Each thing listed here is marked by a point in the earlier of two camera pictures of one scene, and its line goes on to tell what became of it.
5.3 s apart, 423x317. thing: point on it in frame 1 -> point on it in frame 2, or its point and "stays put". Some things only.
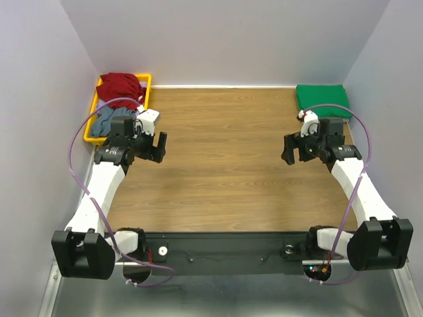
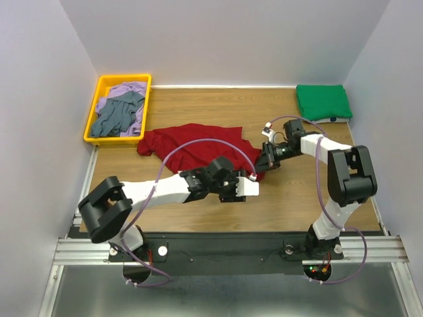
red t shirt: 120,84 -> 187,146
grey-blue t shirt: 102,123 stays put
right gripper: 293,140 -> 268,159
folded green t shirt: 312,95 stays put
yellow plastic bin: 97,140 stays put
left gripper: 154,153 -> 231,196
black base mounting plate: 225,253 stays put
